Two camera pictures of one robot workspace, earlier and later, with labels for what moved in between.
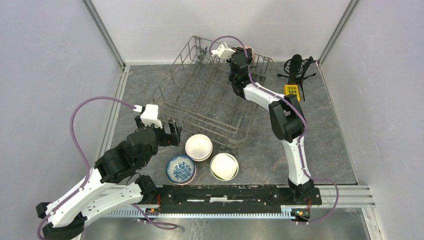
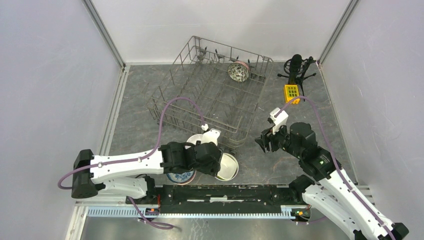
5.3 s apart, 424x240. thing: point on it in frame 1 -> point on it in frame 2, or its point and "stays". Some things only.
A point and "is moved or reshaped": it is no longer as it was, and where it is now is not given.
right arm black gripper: x=241 y=51 -> x=262 y=142
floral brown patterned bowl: x=253 y=55 is moved or reshaped
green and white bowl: x=224 y=166 stays
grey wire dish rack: x=198 y=95 stays
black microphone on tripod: x=295 y=68 stays
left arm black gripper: x=173 y=138 -> x=212 y=168
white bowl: x=224 y=167 stays
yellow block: x=291 y=89 stays
